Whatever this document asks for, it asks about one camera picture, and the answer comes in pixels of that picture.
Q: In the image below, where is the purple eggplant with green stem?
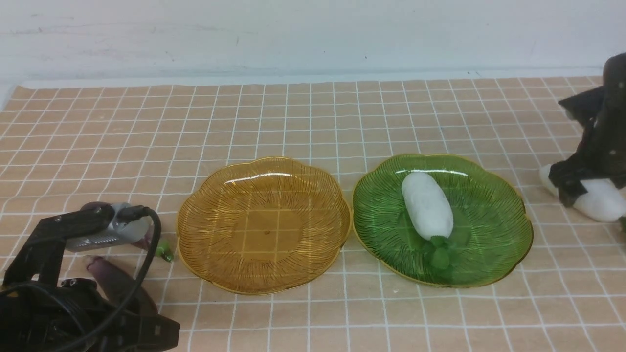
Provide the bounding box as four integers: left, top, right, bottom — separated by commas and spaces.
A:
80, 202, 174, 262

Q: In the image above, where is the black camera cable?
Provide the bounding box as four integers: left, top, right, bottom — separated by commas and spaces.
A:
54, 205, 162, 352

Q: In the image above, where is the purple eggplant without stem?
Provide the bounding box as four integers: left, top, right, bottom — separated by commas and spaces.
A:
84, 256, 158, 315

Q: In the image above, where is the white radish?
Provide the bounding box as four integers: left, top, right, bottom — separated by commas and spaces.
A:
539, 164, 626, 222
401, 172, 454, 241

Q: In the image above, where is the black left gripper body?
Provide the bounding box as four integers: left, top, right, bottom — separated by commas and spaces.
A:
1, 204, 180, 352

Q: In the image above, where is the amber glass plate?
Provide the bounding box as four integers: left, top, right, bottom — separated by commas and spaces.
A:
176, 156, 353, 295

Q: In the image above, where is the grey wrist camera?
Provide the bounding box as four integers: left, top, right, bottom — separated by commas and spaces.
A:
66, 214, 152, 253

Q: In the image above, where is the green glass plate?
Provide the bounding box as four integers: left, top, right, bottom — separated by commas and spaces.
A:
352, 154, 534, 288

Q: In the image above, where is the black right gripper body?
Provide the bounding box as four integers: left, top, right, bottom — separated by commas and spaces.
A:
548, 53, 626, 207

